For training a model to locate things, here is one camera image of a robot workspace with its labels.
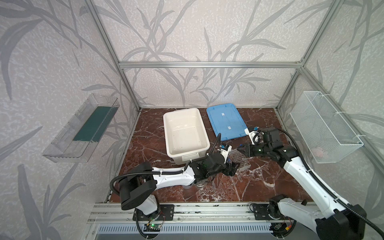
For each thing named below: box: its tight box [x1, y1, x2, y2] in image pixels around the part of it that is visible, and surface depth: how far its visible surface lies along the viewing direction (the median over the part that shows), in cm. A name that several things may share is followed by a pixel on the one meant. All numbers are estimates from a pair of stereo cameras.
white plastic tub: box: [163, 108, 210, 165], surface depth 100 cm
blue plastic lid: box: [206, 103, 247, 141], surface depth 117 cm
